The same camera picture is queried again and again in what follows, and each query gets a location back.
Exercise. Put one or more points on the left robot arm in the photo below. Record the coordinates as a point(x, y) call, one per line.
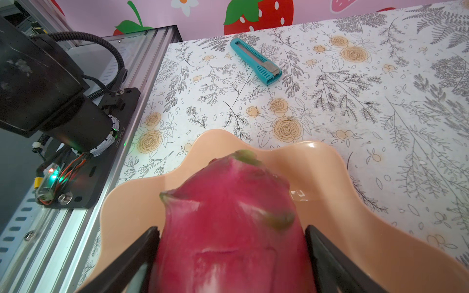
point(43, 89)

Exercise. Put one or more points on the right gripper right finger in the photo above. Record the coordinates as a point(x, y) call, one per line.
point(333, 271)

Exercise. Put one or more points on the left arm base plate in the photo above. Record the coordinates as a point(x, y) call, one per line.
point(91, 154)

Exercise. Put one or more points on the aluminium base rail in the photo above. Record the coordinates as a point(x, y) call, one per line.
point(44, 250)

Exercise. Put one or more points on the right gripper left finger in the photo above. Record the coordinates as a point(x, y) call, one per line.
point(130, 270)

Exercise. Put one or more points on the pink dragon fruit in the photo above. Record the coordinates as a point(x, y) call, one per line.
point(232, 228)

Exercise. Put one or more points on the teal utility knife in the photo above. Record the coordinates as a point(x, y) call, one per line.
point(267, 71)

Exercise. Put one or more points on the pink scalloped fruit bowl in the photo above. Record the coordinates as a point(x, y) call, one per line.
point(324, 197)

